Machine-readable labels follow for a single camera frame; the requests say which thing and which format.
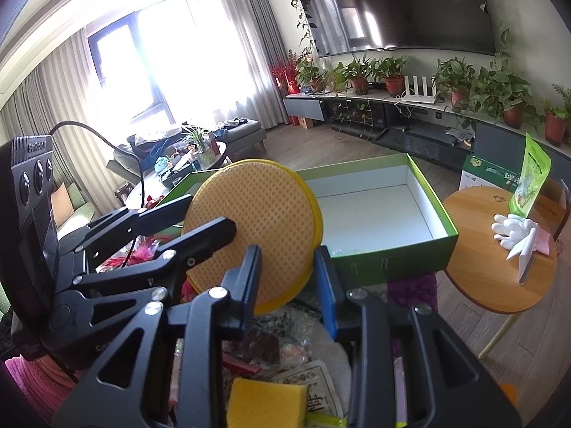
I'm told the round dark coffee table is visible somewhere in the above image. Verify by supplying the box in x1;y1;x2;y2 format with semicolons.
127;143;228;210

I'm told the white router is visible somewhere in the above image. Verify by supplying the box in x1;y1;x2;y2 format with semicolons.
403;75;444;104

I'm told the potted green plant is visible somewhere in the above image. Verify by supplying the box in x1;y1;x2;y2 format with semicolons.
433;57;476;112
332;56;380;96
377;56;409;97
473;69;542;130
297;51;328;92
542;84;571;148

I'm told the small plant in glass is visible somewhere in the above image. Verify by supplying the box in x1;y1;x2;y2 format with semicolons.
183;126;219;168

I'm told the round wooden table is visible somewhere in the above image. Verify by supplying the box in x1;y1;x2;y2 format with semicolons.
444;186;558;360

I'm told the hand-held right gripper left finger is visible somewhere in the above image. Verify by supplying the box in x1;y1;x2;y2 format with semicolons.
52;245;264;428

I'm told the red feather toy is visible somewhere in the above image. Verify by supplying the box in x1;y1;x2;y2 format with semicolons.
102;237;163;272

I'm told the yellow round scrubber pad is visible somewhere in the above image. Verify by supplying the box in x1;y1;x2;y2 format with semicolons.
183;159;323;315

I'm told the white folded card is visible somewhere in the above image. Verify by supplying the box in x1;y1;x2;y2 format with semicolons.
506;227;538;285

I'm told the green standing snack bag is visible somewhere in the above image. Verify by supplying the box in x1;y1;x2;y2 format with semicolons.
509;133;553;221

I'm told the television cabinet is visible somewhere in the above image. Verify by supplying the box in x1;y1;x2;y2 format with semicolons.
285;91;571;174

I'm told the black cable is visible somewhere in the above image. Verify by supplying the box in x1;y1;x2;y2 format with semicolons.
49;120;148;210

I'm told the green cardboard box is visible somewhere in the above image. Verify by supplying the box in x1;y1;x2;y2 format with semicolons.
163;172;224;233
294;153;459;286

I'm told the pink cloth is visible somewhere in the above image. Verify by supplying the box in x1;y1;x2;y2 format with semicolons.
533;227;554;257

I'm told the trailing vine plant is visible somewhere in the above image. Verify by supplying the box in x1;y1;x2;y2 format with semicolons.
285;0;315;58

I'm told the zip bag with dark contents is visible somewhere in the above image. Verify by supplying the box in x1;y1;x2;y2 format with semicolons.
250;303;322;366

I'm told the grey window curtain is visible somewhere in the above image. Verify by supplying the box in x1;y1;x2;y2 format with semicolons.
170;0;290;126

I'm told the red flower plant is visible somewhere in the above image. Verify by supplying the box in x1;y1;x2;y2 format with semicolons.
270;51;304;94

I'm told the person's left forearm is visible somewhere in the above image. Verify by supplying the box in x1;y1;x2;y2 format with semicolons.
4;352;81;415

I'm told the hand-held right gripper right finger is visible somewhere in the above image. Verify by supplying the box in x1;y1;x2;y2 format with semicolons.
314;246;522;428

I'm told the printed paper packet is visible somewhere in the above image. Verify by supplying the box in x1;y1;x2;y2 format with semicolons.
272;359;344;428

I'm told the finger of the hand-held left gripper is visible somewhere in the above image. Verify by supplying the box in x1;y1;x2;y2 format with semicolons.
49;216;238;357
56;195;194;259

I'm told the beige window curtain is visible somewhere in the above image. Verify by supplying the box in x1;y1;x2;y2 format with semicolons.
0;47;135;188

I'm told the green sofa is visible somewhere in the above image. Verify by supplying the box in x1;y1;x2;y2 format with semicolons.
54;183;99;233

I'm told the green white carton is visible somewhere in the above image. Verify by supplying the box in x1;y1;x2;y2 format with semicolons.
459;154;527;194

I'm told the purple floral blanket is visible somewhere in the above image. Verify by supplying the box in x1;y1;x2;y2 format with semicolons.
388;274;440;317

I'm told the grey armchair with clothes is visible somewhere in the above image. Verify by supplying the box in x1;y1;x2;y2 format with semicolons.
111;127;188;179

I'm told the wall television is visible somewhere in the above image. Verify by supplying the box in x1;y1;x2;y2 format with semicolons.
292;0;498;58

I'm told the yellow sponge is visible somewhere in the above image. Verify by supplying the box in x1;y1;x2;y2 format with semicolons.
227;377;309;428

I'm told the white glove-shaped ornament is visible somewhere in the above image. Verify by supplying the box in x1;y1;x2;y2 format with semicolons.
492;214;538;248

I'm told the grey ottoman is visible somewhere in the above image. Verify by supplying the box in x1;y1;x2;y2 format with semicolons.
214;118;268;161

